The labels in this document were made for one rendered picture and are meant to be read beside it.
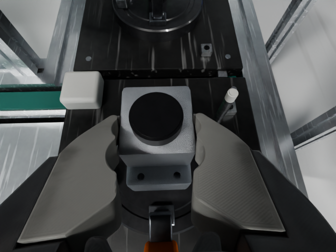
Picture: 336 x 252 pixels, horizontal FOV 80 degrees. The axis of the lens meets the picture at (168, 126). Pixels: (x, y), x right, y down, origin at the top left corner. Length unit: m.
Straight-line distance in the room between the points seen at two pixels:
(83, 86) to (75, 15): 0.17
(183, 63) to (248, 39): 0.13
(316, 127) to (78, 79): 0.30
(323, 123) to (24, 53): 0.39
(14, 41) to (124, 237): 0.27
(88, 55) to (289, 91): 0.37
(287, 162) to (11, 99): 0.38
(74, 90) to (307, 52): 0.48
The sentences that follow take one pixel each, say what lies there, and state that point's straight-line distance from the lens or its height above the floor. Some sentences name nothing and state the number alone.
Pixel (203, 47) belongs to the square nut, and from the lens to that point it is 0.31.
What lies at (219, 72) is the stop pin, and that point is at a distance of 0.31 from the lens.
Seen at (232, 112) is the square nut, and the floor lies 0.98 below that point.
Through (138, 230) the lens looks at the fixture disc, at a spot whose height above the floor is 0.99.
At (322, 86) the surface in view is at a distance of 0.52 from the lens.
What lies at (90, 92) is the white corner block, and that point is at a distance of 0.26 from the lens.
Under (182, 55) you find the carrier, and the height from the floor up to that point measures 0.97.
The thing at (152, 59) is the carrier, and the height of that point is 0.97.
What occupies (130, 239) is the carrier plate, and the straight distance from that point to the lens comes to 0.23.
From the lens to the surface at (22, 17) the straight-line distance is 0.63.
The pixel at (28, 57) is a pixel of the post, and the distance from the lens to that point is 0.35.
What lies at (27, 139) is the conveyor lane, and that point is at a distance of 0.36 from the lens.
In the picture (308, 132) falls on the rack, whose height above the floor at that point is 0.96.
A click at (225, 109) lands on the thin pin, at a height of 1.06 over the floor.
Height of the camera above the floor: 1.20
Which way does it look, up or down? 67 degrees down
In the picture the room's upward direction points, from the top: 2 degrees clockwise
